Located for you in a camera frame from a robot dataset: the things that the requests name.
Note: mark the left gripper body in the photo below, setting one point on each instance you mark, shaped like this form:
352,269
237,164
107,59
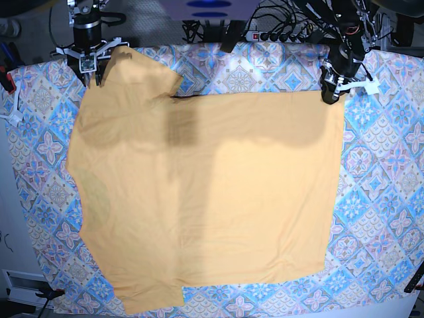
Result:
349,70

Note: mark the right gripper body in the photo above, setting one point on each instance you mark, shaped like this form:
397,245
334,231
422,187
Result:
101,51

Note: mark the orange T-shirt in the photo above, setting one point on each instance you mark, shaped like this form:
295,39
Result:
235,188

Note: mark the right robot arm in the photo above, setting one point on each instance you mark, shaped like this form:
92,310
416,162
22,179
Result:
86,19

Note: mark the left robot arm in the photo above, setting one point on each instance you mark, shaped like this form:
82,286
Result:
352,26

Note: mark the white power strip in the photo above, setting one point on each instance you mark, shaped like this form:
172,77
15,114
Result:
259,36

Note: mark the white blue logo panel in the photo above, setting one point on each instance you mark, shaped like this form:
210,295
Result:
184,10

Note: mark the black table clamp top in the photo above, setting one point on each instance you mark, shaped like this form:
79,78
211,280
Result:
232,35

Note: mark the black clamp bottom right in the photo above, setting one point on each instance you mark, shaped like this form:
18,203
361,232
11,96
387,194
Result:
414,283

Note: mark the orange-tipped clamp bottom left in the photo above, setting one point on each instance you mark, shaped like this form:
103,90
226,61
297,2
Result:
49,294

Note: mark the white vent box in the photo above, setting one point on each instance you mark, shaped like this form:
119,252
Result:
22,287

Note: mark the red-handled clamp left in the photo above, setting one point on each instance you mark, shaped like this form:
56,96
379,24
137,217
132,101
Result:
7,81

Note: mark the white bracket left edge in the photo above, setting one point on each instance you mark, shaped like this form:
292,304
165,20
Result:
15,116

